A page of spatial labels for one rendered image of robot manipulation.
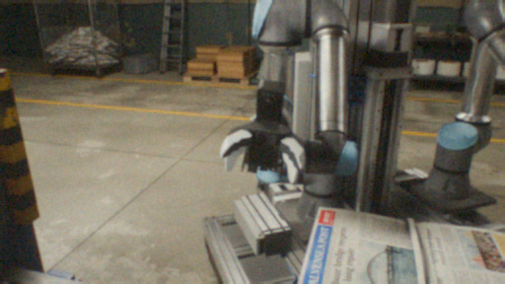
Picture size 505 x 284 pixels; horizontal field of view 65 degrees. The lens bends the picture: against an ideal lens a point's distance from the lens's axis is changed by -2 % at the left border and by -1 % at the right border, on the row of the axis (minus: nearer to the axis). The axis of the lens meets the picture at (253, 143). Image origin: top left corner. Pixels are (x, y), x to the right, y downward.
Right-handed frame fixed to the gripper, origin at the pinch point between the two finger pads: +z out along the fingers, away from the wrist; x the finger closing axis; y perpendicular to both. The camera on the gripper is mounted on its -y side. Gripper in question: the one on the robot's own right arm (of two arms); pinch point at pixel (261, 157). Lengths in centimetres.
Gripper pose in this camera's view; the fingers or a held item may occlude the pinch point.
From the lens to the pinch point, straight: 57.9
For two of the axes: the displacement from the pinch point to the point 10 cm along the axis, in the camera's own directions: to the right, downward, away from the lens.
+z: -1.2, 3.5, -9.3
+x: -9.8, -1.7, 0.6
